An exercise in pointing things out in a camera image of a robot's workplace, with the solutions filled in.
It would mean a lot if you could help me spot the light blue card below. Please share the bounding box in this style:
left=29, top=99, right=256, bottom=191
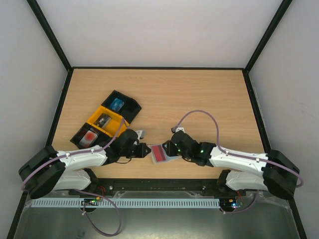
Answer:
left=166, top=155, right=181, bottom=161

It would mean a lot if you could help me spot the black card in bin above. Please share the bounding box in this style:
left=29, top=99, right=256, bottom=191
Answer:
left=94, top=113, right=112, bottom=128

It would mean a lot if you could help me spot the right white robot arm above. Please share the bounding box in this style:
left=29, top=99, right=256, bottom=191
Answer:
left=162, top=131, right=300, bottom=200

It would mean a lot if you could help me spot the translucent plastic card holder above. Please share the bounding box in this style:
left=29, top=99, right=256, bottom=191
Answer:
left=148, top=144, right=181, bottom=164

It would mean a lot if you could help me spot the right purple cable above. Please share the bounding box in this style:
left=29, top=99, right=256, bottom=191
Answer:
left=171, top=110, right=304, bottom=188

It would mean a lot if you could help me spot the white slotted cable duct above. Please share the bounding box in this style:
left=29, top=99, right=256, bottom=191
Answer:
left=30, top=198, right=220, bottom=209

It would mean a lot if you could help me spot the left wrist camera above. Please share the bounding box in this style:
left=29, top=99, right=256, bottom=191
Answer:
left=135, top=129, right=146, bottom=139

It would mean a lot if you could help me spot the red striped card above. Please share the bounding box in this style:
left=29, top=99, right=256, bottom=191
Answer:
left=151, top=144, right=167, bottom=163

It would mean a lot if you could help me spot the yellow bin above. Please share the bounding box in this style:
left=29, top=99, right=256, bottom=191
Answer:
left=86, top=106, right=130, bottom=137

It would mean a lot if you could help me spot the white red card in bin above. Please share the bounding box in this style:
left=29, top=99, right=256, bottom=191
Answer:
left=79, top=130, right=98, bottom=148

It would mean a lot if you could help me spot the black bin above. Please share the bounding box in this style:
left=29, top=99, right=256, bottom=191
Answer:
left=101, top=90, right=142, bottom=124
left=70, top=123, right=112, bottom=149

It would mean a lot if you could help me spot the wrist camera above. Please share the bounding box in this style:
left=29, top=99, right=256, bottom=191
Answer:
left=135, top=129, right=146, bottom=139
left=171, top=125, right=185, bottom=133

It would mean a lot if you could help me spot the blue card in bin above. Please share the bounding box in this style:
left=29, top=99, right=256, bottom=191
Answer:
left=110, top=98, right=125, bottom=112

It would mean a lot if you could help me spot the black bin far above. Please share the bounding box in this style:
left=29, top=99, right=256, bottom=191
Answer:
left=101, top=90, right=142, bottom=124

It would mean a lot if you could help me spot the purple cable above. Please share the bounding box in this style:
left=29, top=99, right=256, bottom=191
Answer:
left=21, top=117, right=125, bottom=192
left=171, top=110, right=304, bottom=188

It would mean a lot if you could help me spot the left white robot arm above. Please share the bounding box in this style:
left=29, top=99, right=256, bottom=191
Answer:
left=18, top=129, right=151, bottom=199

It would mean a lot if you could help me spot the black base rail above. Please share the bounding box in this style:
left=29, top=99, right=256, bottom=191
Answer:
left=69, top=178, right=252, bottom=197

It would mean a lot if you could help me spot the black enclosure frame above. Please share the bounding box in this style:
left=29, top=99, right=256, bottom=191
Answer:
left=0, top=0, right=319, bottom=239

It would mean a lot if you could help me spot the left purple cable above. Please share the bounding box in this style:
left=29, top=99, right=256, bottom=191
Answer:
left=21, top=117, right=125, bottom=192

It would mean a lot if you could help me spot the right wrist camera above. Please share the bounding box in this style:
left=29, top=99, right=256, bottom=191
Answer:
left=171, top=125, right=185, bottom=133

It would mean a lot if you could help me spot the black bin near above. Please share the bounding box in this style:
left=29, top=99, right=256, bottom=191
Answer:
left=70, top=123, right=112, bottom=149

